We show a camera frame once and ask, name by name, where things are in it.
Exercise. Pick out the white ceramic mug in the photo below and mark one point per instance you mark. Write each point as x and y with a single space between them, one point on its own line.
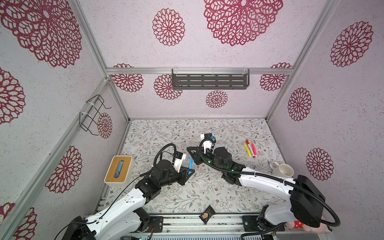
282 170

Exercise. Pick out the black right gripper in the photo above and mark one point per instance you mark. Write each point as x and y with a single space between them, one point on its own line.
198 158

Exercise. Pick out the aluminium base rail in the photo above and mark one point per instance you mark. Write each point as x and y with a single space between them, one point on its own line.
192 223

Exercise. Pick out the yellow highlighter pen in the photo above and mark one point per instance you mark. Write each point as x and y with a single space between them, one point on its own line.
247 150

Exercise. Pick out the pink highlighter pen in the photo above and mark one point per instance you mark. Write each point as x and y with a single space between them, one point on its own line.
253 149

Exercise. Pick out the blue highlighter pen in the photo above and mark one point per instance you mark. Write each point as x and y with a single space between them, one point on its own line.
191 163

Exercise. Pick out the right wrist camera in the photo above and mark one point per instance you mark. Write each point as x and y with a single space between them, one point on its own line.
209 142

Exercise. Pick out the white wooden tissue box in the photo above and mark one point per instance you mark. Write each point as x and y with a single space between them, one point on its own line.
120 171

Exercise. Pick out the black snack packet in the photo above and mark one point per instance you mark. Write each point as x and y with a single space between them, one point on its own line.
207 214

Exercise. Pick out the pink plush toy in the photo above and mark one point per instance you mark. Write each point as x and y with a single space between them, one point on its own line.
322 229

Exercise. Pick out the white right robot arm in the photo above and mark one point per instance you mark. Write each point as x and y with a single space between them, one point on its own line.
303 202

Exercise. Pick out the black wire wall rack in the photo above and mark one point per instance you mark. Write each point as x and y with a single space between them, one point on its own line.
88 118

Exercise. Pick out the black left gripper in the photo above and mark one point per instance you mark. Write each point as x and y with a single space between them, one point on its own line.
182 174

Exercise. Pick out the white red marker pen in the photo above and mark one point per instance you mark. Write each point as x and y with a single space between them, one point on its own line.
250 149

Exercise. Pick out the dark metal wall shelf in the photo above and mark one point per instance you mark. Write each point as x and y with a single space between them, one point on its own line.
211 81

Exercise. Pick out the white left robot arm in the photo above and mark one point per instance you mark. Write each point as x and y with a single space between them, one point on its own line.
127 214

